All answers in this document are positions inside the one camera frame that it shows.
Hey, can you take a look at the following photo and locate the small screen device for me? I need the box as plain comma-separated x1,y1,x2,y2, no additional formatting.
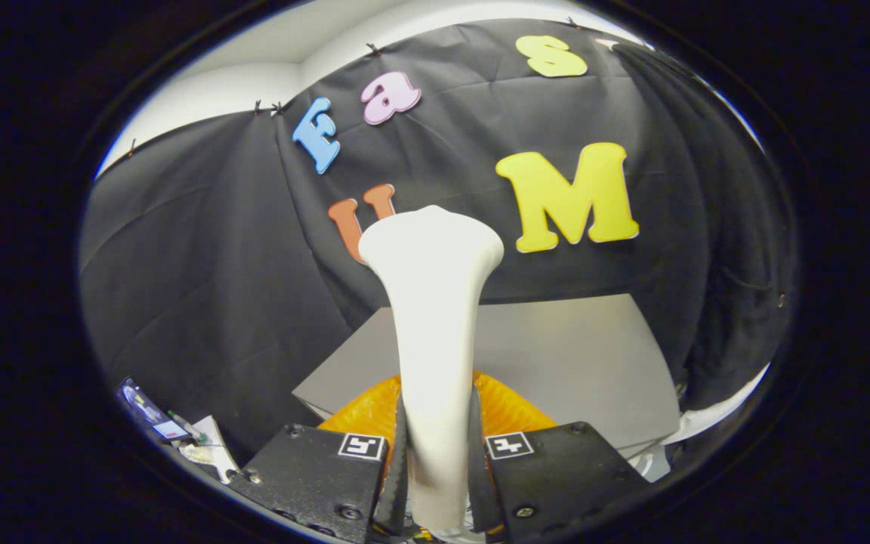
118,376,196,444

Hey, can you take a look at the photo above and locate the crumpled white paper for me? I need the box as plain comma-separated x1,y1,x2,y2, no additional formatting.
177,414,241,484

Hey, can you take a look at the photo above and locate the black backdrop cloth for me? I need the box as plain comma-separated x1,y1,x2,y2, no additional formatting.
79,19,708,469

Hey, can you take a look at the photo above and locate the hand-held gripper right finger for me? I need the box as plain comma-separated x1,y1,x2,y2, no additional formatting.
469,370,651,544

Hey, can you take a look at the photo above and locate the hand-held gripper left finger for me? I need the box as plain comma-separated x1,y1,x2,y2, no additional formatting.
227,374,409,544

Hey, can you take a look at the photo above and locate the white garment steamer head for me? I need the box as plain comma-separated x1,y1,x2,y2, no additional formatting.
358,206,505,541

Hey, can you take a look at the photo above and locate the black jacket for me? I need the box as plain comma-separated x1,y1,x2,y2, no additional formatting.
620,42,794,413

